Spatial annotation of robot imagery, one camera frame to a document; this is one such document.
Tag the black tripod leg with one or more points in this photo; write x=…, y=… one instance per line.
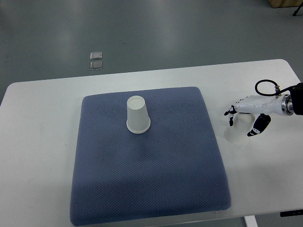
x=297, y=10

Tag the upper metal floor plate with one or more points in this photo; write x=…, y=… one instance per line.
x=95, y=55

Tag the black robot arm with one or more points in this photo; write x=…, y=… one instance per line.
x=296, y=96

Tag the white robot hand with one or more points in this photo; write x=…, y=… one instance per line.
x=263, y=105

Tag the white paper cup on mat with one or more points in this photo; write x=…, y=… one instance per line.
x=138, y=120

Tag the wooden box corner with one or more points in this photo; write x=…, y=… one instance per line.
x=284, y=3

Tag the white table leg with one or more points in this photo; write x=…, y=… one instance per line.
x=250, y=221

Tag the blue textured cushion mat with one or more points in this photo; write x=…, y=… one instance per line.
x=173, y=168

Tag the white paper cup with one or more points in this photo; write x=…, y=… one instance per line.
x=242, y=124
x=138, y=120

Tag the black table control panel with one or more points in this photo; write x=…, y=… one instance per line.
x=291, y=213

